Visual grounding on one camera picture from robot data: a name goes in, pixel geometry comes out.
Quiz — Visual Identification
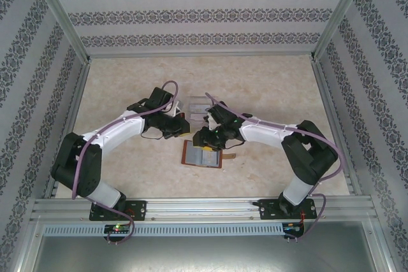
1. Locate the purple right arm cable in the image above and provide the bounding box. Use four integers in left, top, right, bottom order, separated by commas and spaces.
205, 92, 348, 243

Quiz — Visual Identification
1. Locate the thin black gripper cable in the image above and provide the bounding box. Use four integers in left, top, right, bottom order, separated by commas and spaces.
222, 140, 247, 151
141, 128, 166, 141

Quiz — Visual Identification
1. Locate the grey metal sheet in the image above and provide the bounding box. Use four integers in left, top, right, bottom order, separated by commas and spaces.
31, 235, 391, 272

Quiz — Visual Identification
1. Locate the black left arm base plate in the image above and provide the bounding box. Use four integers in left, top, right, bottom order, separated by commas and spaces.
88, 199, 148, 222

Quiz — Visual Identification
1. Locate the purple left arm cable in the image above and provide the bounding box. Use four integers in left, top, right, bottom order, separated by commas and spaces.
71, 80, 179, 244

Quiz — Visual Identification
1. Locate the aluminium side rail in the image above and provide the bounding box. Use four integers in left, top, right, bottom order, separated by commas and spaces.
311, 60, 363, 196
44, 61, 93, 199

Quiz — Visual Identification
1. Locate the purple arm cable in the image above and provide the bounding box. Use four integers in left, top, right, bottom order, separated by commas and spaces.
205, 92, 348, 243
71, 80, 179, 244

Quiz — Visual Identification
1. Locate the brown leather card holder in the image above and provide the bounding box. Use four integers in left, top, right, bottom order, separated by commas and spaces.
180, 140, 237, 168

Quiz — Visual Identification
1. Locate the aluminium frame post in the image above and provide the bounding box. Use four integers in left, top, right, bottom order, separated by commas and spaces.
309, 0, 375, 62
27, 0, 93, 64

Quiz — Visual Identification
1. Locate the thin black right gripper cable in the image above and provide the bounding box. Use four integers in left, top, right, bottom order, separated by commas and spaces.
222, 140, 247, 151

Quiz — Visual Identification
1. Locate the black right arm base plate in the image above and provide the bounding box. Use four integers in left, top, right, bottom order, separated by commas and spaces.
258, 198, 316, 221

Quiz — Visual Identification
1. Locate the aluminium mounting rail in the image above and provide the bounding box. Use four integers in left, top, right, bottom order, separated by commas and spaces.
30, 197, 374, 222

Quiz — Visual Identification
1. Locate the slotted grey cable duct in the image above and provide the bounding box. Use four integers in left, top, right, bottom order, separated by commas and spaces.
43, 223, 284, 236

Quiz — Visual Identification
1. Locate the clear acrylic card stand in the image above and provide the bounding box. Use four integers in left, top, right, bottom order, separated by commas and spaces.
188, 95, 215, 128

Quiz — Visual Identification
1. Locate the thin black left gripper cable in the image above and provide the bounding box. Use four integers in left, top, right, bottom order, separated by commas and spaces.
141, 128, 166, 141

